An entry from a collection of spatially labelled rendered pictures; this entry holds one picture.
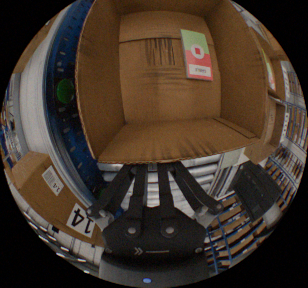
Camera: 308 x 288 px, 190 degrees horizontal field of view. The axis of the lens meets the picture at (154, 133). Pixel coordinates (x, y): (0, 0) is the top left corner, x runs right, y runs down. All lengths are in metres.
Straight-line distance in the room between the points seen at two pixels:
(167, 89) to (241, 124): 0.20
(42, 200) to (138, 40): 0.49
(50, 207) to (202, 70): 0.55
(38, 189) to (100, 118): 0.27
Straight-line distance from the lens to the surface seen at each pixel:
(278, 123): 0.82
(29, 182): 0.31
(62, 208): 0.38
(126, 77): 0.26
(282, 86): 0.82
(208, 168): 0.44
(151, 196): 0.49
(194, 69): 0.27
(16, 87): 0.67
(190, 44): 0.30
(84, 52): 0.15
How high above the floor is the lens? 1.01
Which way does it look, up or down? 68 degrees down
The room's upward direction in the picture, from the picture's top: 177 degrees clockwise
